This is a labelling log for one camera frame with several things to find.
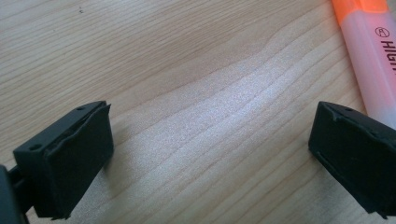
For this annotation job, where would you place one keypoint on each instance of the orange highlighter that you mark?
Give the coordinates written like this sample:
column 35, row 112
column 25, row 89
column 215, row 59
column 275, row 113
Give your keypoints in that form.
column 370, row 59

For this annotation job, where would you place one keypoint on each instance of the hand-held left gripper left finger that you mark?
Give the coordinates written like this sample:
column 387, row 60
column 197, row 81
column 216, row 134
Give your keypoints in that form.
column 71, row 161

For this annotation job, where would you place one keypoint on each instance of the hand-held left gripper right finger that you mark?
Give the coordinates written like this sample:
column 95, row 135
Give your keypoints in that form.
column 355, row 158

